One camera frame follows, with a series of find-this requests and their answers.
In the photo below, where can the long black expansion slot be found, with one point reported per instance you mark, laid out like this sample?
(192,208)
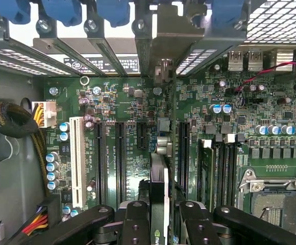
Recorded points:
(100,163)
(120,163)
(184,163)

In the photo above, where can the short black expansion slot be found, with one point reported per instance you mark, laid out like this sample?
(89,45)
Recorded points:
(142,135)

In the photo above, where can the white expansion slot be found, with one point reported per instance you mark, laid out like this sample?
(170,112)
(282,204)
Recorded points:
(77,163)

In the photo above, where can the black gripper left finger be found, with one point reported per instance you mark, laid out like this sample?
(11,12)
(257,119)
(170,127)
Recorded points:
(136,224)

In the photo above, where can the open black PC case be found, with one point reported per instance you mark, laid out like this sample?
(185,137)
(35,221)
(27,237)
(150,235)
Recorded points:
(12,158)

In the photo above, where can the white power connector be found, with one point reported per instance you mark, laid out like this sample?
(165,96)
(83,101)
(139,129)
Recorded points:
(47,113)

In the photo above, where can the silver USB port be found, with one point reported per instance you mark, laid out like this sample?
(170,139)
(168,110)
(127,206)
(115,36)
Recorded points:
(255,60)
(235,60)

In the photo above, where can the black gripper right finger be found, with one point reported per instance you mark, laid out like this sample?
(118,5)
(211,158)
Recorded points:
(201,227)

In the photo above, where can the blue slot clip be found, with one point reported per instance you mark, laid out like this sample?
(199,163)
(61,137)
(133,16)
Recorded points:
(112,12)
(61,11)
(9,10)
(228,11)

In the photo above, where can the CPU socket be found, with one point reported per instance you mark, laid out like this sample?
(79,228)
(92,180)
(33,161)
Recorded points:
(275,204)

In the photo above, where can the green motherboard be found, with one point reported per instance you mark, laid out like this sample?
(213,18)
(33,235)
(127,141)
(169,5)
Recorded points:
(127,102)

